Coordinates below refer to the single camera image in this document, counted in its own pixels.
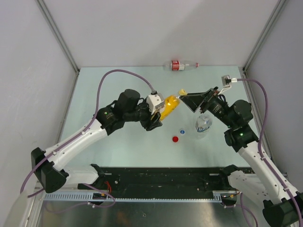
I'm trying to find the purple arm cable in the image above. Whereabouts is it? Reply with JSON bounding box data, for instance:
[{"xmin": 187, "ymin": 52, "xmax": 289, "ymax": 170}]
[
  {"xmin": 20, "ymin": 69, "xmax": 157, "ymax": 198},
  {"xmin": 236, "ymin": 78, "xmax": 303, "ymax": 220}
]

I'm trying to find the blue-label clear drink bottle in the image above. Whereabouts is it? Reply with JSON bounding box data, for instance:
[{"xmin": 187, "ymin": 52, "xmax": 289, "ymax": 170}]
[{"xmin": 195, "ymin": 113, "xmax": 213, "ymax": 139}]

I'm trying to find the grey slotted cable duct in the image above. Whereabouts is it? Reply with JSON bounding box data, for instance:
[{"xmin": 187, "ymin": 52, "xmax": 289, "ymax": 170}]
[{"xmin": 44, "ymin": 191, "xmax": 222, "ymax": 203}]

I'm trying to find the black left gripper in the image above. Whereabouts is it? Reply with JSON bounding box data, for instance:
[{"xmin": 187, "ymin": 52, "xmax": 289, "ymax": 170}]
[{"xmin": 124, "ymin": 96, "xmax": 162, "ymax": 131}]

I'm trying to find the pale yellow bottle cap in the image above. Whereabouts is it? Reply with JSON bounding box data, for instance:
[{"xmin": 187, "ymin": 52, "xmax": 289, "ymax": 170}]
[{"xmin": 178, "ymin": 89, "xmax": 187, "ymax": 96}]

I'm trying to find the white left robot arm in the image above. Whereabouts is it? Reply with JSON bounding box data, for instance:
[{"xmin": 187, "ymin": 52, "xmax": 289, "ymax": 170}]
[{"xmin": 31, "ymin": 89, "xmax": 165, "ymax": 193}]

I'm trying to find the yellow juice bottle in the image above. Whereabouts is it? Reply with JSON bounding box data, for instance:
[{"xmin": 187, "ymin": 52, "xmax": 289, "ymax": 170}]
[{"xmin": 160, "ymin": 95, "xmax": 180, "ymax": 122}]

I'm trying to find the clear red-label water bottle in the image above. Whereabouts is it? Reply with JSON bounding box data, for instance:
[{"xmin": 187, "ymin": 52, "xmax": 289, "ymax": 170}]
[{"xmin": 163, "ymin": 60, "xmax": 199, "ymax": 71}]

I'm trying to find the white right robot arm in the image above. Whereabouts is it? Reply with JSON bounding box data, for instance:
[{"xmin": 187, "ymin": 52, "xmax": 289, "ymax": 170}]
[{"xmin": 179, "ymin": 88, "xmax": 303, "ymax": 227}]

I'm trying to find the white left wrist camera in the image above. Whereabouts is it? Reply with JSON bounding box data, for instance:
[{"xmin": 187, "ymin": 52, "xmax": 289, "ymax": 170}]
[{"xmin": 146, "ymin": 93, "xmax": 165, "ymax": 114}]

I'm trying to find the red bottle cap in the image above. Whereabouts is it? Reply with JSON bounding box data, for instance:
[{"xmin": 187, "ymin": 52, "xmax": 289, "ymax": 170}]
[{"xmin": 172, "ymin": 136, "xmax": 179, "ymax": 143}]

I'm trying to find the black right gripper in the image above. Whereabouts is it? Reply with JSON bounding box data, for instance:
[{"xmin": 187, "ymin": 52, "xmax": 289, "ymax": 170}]
[{"xmin": 180, "ymin": 87, "xmax": 236, "ymax": 128}]

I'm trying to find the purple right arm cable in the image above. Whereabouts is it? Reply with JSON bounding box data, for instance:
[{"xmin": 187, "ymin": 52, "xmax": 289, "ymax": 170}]
[{"xmin": 236, "ymin": 78, "xmax": 303, "ymax": 220}]

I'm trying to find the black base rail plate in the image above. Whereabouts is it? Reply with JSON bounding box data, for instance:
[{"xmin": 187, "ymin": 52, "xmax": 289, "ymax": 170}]
[{"xmin": 77, "ymin": 165, "xmax": 261, "ymax": 205}]

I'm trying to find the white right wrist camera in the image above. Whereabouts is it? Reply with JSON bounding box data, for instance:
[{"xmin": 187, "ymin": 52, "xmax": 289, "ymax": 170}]
[{"xmin": 219, "ymin": 75, "xmax": 238, "ymax": 94}]

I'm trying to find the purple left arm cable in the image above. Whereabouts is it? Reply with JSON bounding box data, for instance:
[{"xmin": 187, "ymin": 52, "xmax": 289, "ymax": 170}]
[{"xmin": 20, "ymin": 69, "xmax": 157, "ymax": 198}]

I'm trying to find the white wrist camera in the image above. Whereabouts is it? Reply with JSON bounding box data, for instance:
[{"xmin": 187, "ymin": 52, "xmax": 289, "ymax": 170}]
[
  {"xmin": 146, "ymin": 93, "xmax": 165, "ymax": 114},
  {"xmin": 219, "ymin": 75, "xmax": 238, "ymax": 94}
]

